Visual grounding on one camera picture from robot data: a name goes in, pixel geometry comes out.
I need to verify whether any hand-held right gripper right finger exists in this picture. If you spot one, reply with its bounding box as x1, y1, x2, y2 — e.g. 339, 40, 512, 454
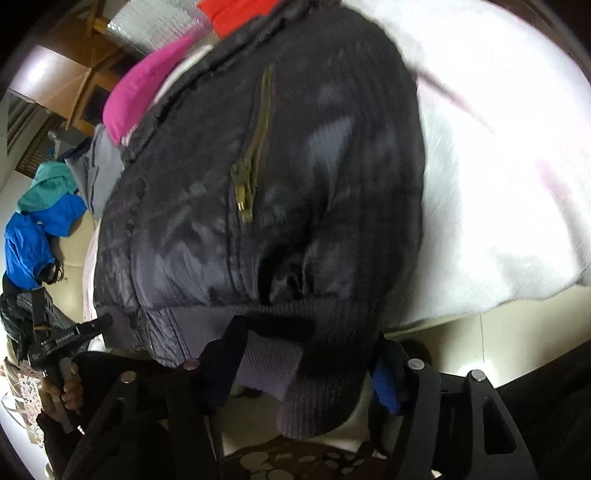
368, 340, 537, 480

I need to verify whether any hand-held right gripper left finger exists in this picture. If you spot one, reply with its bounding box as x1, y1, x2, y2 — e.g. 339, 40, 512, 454
62, 318, 251, 480

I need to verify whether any black quilted jacket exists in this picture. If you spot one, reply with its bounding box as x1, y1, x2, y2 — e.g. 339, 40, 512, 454
92, 0, 426, 440

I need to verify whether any person's left forearm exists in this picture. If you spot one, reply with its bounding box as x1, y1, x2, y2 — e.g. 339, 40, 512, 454
36, 406, 95, 480

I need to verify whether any person's left hand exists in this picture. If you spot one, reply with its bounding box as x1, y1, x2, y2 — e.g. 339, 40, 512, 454
41, 362, 86, 424

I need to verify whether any white patterned cloth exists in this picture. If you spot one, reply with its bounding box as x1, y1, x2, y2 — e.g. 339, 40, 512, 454
0, 357, 47, 445

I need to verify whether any cream bed base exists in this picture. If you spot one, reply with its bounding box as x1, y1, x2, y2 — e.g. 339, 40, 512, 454
222, 286, 591, 459

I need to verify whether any blue garment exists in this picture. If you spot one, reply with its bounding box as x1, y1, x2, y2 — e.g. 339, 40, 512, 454
4, 194, 88, 289

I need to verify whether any brown paw print rug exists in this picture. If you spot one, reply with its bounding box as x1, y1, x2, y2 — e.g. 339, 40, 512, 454
222, 438, 394, 480

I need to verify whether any teal garment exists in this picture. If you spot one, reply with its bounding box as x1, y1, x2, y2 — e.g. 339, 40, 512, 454
17, 161, 80, 215

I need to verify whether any grey garment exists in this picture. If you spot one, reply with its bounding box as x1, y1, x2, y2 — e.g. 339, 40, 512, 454
65, 124, 126, 220

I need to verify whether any white bed sheet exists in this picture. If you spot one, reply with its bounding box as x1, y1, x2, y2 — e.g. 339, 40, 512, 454
83, 0, 591, 325

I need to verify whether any pink cloth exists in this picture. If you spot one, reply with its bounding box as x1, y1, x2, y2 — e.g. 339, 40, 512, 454
102, 34, 200, 145

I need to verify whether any wooden cabinet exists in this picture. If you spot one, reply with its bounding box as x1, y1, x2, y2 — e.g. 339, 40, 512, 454
41, 9, 140, 136

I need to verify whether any silver foil mat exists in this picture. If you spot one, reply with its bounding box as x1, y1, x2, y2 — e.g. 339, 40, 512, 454
105, 0, 209, 57

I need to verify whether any orange-red folded cloth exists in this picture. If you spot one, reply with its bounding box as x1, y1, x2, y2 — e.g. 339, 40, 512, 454
196, 0, 260, 36

